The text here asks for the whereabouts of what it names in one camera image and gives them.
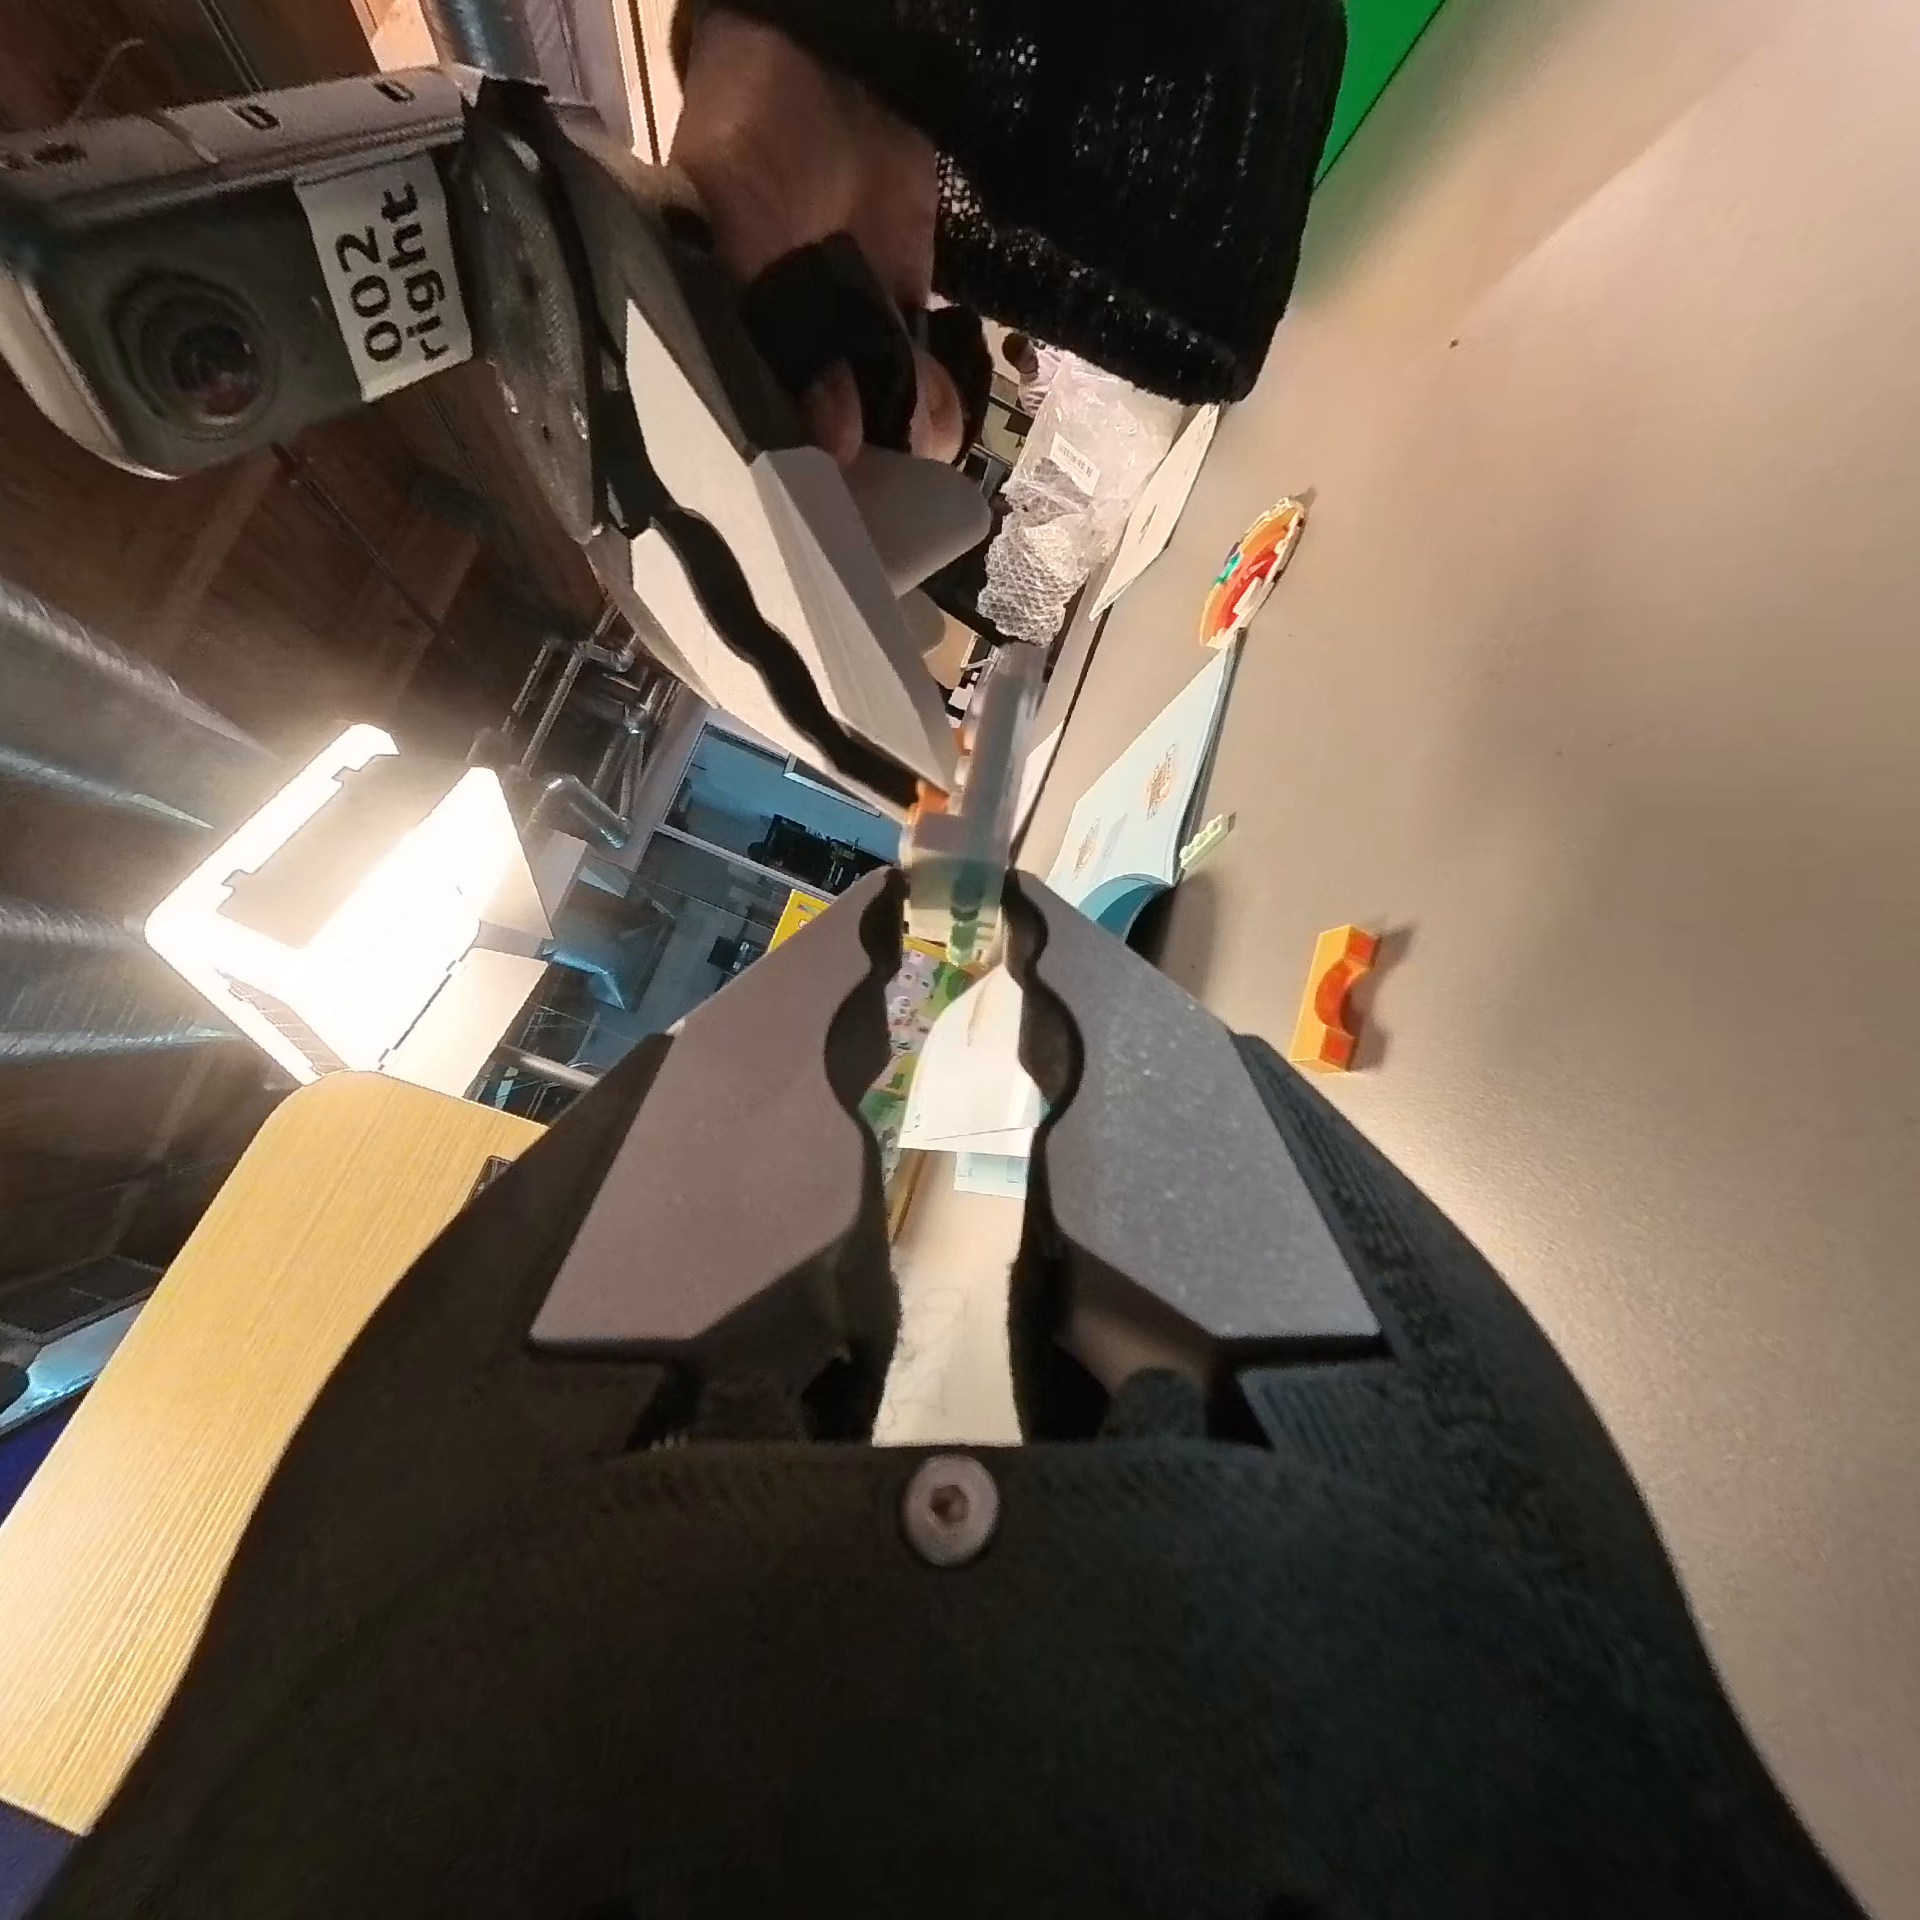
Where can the white booklet with yellow print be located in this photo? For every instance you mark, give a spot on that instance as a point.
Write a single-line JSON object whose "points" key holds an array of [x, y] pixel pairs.
{"points": [[1163, 511]]}

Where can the white and orange Lego assembly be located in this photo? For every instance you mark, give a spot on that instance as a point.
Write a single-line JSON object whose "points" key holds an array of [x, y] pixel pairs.
{"points": [[991, 780]]}

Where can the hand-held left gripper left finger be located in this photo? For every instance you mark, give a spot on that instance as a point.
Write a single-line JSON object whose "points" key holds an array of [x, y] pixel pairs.
{"points": [[704, 1184]]}

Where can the person's right forearm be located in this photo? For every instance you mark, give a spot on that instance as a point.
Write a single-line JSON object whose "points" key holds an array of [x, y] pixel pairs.
{"points": [[1126, 180]]}

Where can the plain white booklet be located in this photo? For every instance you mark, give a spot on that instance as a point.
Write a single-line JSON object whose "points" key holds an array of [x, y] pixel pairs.
{"points": [[974, 1079]]}

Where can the green plastic bin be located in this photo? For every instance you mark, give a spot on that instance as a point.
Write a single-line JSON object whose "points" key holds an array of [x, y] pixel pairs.
{"points": [[1372, 75]]}

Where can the yellow lego set box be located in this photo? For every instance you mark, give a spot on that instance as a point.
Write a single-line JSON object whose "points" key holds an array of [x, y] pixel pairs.
{"points": [[896, 1020]]}

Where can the light blue instruction booklet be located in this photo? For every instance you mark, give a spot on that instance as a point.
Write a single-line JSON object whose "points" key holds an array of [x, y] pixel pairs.
{"points": [[1149, 780]]}

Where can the small light green lego piece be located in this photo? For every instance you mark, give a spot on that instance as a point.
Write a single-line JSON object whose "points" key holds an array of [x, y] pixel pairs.
{"points": [[1207, 848]]}

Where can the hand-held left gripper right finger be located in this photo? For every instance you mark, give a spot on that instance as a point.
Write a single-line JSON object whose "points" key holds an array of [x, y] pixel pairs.
{"points": [[1201, 1184]]}

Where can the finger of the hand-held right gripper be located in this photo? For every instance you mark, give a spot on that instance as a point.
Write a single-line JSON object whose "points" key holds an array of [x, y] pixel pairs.
{"points": [[704, 646], [856, 600]]}

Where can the round orange white lego build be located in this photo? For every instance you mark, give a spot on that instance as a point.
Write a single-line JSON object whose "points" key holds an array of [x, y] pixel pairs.
{"points": [[1253, 578]]}

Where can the person's right hand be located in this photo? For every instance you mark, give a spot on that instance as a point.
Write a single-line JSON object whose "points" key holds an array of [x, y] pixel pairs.
{"points": [[811, 150]]}

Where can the bubble wrap bag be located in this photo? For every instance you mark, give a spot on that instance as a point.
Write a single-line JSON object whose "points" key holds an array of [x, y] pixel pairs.
{"points": [[1065, 495]]}

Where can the white studio light panel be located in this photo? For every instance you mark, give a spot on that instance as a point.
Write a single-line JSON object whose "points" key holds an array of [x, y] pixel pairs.
{"points": [[375, 900]]}

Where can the orange arch lego brick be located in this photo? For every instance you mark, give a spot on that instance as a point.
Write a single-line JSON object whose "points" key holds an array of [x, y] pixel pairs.
{"points": [[1335, 1020], [934, 804]]}

